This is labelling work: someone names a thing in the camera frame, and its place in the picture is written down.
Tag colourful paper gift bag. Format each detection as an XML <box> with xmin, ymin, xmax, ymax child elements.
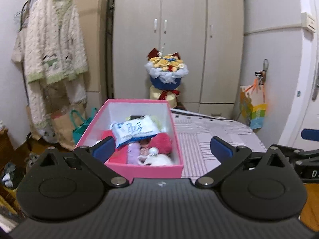
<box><xmin>239</xmin><ymin>78</ymin><xmax>267</xmax><ymax>130</ymax></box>

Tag cream fleece pajama pants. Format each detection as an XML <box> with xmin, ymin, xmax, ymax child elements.
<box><xmin>26</xmin><ymin>72</ymin><xmax>88</xmax><ymax>142</ymax></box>

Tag white cow plush toy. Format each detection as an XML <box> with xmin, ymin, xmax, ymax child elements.
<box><xmin>138</xmin><ymin>147</ymin><xmax>175</xmax><ymax>166</ymax></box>

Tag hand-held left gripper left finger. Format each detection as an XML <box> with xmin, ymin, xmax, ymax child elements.
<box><xmin>35</xmin><ymin>135</ymin><xmax>130</xmax><ymax>188</ymax></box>

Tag black cords on hook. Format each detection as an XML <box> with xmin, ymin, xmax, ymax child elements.
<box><xmin>254</xmin><ymin>59</ymin><xmax>269</xmax><ymax>85</ymax></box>

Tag brown paper bag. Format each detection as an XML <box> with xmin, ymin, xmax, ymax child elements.
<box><xmin>51</xmin><ymin>105</ymin><xmax>86</xmax><ymax>151</ymax></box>
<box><xmin>25</xmin><ymin>105</ymin><xmax>43</xmax><ymax>140</ymax></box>

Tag red envelope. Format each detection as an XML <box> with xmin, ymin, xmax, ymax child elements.
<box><xmin>100</xmin><ymin>129</ymin><xmax>130</xmax><ymax>164</ymax></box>

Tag beige wardrobe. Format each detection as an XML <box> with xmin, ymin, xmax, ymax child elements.
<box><xmin>112</xmin><ymin>0</ymin><xmax>245</xmax><ymax>119</ymax></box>

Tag blue white wipes packet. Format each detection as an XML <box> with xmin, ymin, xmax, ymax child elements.
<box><xmin>110</xmin><ymin>115</ymin><xmax>160</xmax><ymax>148</ymax></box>

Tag pink cardboard box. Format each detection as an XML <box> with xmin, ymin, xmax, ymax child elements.
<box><xmin>74</xmin><ymin>99</ymin><xmax>184</xmax><ymax>179</ymax></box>

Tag canvas tote bag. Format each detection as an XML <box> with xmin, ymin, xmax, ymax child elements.
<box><xmin>11</xmin><ymin>30</ymin><xmax>27</xmax><ymax>64</ymax></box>

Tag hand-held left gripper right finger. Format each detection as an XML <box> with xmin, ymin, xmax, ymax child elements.
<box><xmin>195</xmin><ymin>136</ymin><xmax>291</xmax><ymax>188</ymax></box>

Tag green yarn ball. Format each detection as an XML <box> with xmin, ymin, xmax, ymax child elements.
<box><xmin>125</xmin><ymin>115</ymin><xmax>168</xmax><ymax>133</ymax></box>

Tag red fluffy cloth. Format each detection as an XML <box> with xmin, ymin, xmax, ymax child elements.
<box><xmin>149</xmin><ymin>133</ymin><xmax>173</xmax><ymax>154</ymax></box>

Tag wooden cabinet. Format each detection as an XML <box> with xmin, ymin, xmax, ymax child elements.
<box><xmin>0</xmin><ymin>127</ymin><xmax>15</xmax><ymax>170</ymax></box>

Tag white door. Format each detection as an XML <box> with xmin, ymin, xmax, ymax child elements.
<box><xmin>277</xmin><ymin>0</ymin><xmax>319</xmax><ymax>152</ymax></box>

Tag teal gift bag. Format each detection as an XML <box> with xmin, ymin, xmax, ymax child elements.
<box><xmin>70</xmin><ymin>108</ymin><xmax>98</xmax><ymax>145</ymax></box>

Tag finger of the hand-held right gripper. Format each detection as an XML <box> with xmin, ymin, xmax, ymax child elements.
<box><xmin>277</xmin><ymin>144</ymin><xmax>319</xmax><ymax>161</ymax></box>
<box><xmin>301</xmin><ymin>129</ymin><xmax>319</xmax><ymax>141</ymax></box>

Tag grey shoes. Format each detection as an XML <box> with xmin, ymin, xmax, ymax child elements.
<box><xmin>25</xmin><ymin>152</ymin><xmax>40</xmax><ymax>170</ymax></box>

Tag dark sneakers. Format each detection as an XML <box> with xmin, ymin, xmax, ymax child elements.
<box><xmin>1</xmin><ymin>161</ymin><xmax>23</xmax><ymax>190</ymax></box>

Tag yellow flower bouquet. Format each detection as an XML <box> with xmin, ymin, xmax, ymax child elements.
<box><xmin>145</xmin><ymin>47</ymin><xmax>188</xmax><ymax>109</ymax></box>

